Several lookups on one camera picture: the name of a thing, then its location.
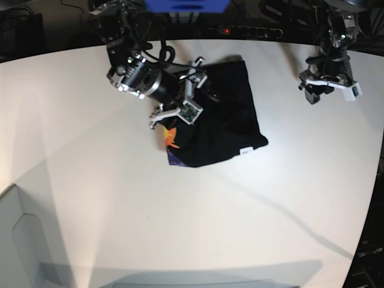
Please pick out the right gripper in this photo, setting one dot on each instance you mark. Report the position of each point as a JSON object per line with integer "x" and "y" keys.
{"x": 170, "y": 96}

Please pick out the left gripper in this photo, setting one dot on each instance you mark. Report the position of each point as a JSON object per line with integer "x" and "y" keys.
{"x": 325, "y": 71}

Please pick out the black T-shirt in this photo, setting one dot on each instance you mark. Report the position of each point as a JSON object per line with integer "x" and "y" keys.
{"x": 225, "y": 125}

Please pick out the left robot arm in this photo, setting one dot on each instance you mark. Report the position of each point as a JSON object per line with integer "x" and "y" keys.
{"x": 338, "y": 28}

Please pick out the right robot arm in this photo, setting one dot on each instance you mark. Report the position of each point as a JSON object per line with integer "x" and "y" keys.
{"x": 135, "y": 71}

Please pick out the white shirt label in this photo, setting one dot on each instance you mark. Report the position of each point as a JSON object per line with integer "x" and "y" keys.
{"x": 246, "y": 150}

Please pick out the black power strip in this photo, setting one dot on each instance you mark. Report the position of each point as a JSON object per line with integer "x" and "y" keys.
{"x": 247, "y": 32}

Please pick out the blue box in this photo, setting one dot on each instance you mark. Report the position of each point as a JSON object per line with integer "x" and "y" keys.
{"x": 176, "y": 6}

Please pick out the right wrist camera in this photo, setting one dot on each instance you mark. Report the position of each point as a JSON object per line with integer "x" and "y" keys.
{"x": 190, "y": 112}

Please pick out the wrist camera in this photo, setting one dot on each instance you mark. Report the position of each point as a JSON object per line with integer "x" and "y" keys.
{"x": 190, "y": 112}
{"x": 352, "y": 92}

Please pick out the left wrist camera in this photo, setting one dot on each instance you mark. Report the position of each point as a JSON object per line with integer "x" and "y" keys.
{"x": 352, "y": 92}

